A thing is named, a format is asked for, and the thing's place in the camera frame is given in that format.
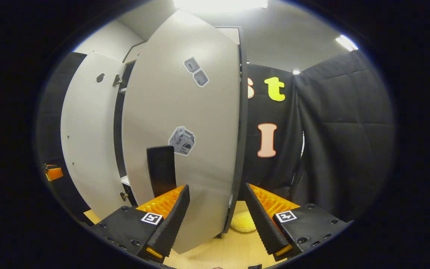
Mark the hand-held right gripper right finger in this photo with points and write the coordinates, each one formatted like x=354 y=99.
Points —
x=263 y=224

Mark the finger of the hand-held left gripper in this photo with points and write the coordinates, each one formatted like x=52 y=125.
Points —
x=55 y=174

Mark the yellow plush item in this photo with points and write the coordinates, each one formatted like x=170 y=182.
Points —
x=242 y=223

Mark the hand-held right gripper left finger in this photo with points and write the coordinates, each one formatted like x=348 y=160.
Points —
x=170 y=224

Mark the light wooden platform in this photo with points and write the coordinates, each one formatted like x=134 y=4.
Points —
x=237 y=250

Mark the grey shoe cabinet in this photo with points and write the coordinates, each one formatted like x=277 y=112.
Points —
x=118 y=130

